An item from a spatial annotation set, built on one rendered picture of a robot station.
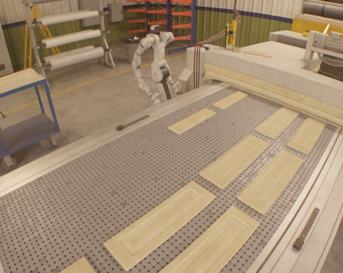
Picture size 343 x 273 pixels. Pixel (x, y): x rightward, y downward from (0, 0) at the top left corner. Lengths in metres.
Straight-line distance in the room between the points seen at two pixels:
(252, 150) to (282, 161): 0.23
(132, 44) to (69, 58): 1.76
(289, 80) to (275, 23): 4.71
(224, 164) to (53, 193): 1.14
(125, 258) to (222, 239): 0.48
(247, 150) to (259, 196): 0.45
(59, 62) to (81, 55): 0.58
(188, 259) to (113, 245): 0.37
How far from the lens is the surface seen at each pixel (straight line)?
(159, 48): 2.79
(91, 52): 6.25
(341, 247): 2.70
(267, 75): 2.82
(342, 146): 2.30
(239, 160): 1.69
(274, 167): 1.72
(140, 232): 1.25
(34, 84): 3.10
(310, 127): 2.36
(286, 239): 1.36
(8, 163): 3.47
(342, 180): 1.94
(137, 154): 1.72
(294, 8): 7.12
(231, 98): 2.55
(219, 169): 1.58
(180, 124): 1.99
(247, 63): 2.92
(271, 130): 2.12
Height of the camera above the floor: 1.93
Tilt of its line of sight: 34 degrees down
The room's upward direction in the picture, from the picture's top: straight up
